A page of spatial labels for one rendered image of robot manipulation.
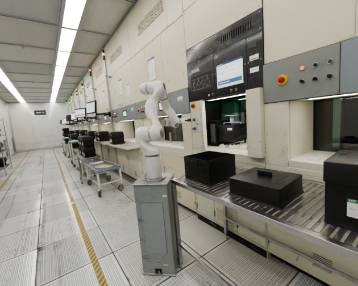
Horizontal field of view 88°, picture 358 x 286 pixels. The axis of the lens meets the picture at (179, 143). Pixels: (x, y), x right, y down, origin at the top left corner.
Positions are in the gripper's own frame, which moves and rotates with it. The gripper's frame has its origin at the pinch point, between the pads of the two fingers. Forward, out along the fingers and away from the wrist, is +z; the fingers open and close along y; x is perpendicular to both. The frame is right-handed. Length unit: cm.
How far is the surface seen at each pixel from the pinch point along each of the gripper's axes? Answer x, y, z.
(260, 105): 7, 82, 2
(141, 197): -54, 31, -77
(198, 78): 42.7, 11.3, 6.4
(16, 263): -120, -64, -168
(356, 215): -37, 144, -43
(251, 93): 17, 75, 1
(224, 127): -11.2, 26.2, 26.5
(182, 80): 46.0, -15.3, 6.7
